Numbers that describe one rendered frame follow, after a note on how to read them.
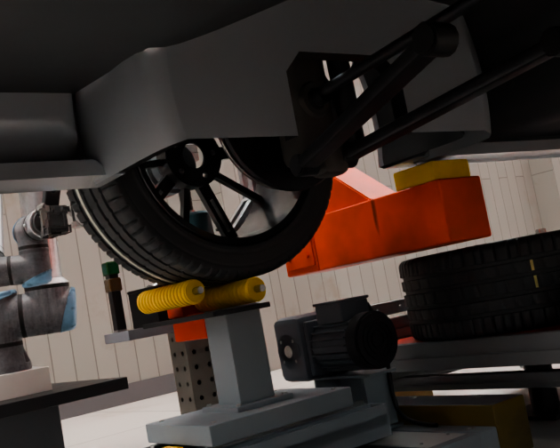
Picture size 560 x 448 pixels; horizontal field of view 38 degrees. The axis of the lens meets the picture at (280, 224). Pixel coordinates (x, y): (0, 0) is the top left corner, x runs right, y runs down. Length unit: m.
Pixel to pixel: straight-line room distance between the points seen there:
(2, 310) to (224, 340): 1.13
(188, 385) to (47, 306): 0.59
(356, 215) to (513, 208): 6.10
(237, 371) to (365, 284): 4.73
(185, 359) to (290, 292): 3.59
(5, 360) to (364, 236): 1.29
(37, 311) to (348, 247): 1.12
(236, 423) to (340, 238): 0.74
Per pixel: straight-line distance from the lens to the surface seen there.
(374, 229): 2.20
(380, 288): 6.70
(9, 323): 2.86
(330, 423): 1.90
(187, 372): 2.52
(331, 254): 2.35
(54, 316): 2.85
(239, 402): 1.91
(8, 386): 2.84
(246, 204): 2.23
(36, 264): 2.56
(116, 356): 5.24
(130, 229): 1.77
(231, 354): 1.91
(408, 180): 2.12
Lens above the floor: 0.45
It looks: 5 degrees up
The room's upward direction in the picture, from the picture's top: 10 degrees counter-clockwise
